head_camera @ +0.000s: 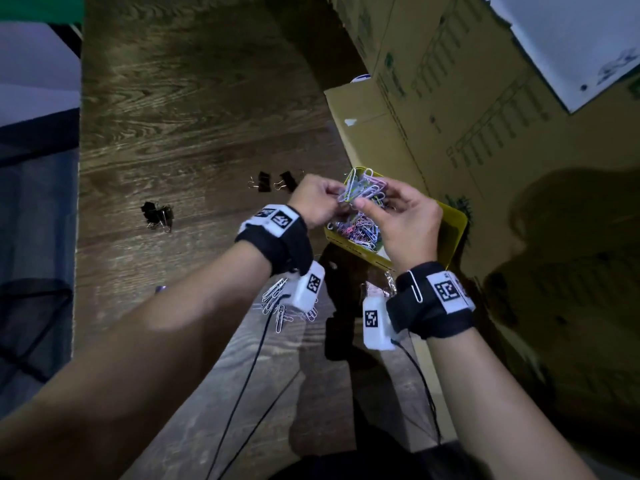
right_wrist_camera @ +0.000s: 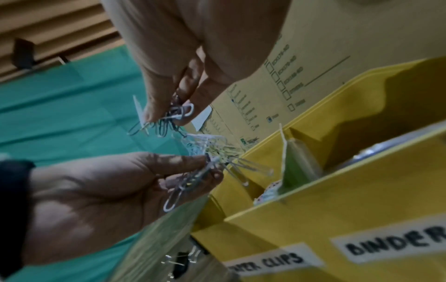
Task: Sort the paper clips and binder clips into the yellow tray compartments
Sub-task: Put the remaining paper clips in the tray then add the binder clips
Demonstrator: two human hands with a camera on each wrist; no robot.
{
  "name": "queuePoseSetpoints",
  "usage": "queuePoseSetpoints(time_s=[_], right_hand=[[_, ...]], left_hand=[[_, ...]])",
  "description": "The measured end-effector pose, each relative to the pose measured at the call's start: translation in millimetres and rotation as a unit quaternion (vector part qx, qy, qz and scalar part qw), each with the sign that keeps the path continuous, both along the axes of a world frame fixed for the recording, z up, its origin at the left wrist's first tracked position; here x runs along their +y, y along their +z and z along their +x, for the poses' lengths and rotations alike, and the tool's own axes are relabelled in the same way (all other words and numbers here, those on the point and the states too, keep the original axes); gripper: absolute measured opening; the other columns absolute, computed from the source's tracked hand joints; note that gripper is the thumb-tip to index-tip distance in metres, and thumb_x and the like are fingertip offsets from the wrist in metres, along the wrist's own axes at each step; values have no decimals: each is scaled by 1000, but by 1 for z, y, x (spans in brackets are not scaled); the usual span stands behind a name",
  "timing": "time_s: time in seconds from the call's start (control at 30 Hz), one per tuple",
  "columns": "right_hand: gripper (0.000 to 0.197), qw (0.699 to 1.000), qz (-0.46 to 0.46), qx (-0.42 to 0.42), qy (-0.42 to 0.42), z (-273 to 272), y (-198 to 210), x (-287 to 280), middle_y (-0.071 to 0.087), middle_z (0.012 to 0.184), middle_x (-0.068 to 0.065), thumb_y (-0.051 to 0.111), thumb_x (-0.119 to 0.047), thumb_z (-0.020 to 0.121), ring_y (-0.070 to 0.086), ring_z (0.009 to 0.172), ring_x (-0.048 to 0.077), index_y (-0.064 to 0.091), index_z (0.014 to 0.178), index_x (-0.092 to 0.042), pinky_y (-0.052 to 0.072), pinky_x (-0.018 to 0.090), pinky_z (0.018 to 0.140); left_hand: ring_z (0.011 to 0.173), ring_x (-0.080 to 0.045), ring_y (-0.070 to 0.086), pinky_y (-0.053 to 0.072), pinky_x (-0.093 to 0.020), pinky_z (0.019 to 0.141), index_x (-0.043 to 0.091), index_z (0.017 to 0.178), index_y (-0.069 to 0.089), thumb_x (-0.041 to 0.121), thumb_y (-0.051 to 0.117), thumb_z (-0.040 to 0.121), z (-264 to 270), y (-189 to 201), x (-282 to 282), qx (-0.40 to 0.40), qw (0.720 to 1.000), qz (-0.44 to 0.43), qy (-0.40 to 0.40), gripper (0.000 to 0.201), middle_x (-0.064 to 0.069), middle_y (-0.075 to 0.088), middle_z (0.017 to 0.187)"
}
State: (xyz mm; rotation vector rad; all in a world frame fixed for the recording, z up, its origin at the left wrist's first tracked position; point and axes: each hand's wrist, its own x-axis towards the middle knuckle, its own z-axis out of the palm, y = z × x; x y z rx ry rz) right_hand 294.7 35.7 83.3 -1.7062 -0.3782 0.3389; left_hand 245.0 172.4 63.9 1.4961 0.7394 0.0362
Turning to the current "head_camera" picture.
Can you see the person's right hand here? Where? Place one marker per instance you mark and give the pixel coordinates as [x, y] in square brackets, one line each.
[410, 229]

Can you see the person's left hand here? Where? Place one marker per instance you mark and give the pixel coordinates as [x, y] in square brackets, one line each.
[315, 199]

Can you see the small black binder clip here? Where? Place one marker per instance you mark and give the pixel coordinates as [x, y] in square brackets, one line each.
[288, 181]
[263, 182]
[149, 210]
[166, 215]

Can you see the yellow divided bin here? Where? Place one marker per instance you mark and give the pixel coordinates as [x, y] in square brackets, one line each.
[452, 229]

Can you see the white paper clip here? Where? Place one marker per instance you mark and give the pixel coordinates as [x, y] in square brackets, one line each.
[415, 287]

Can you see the person's left forearm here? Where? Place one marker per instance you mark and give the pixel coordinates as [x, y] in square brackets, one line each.
[150, 354]

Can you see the person's right forearm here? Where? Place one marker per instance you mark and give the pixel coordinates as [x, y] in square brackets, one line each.
[500, 409]

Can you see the large printed cardboard box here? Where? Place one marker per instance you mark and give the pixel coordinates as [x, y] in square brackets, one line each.
[500, 144]

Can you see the person's black clothing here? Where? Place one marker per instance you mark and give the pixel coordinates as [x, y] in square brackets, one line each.
[360, 467]

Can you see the black left wristband with markers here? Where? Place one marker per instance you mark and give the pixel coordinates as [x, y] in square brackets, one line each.
[285, 249]

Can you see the small white round object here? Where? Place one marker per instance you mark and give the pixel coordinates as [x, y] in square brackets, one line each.
[360, 78]

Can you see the white paper sheet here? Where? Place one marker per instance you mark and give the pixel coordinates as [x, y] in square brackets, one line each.
[565, 39]

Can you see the black metal stool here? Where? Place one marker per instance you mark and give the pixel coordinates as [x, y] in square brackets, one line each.
[30, 304]

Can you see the white furniture with black base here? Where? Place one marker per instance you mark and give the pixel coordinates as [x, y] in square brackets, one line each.
[35, 69]

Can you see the green cloth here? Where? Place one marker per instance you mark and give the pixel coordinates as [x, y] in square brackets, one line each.
[40, 4]

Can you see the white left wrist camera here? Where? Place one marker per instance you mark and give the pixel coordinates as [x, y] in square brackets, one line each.
[305, 289]

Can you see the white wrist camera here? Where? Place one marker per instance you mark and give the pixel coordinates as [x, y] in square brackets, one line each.
[377, 322]
[305, 289]

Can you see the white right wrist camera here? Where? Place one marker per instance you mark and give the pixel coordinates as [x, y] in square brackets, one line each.
[377, 322]

